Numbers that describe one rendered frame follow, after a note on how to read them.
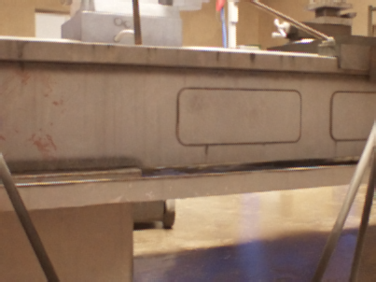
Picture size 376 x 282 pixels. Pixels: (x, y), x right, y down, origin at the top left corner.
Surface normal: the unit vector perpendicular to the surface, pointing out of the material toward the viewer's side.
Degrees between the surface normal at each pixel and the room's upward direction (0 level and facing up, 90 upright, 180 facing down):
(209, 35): 90
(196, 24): 90
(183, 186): 90
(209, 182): 90
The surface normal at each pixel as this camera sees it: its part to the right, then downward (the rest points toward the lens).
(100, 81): 0.44, 0.06
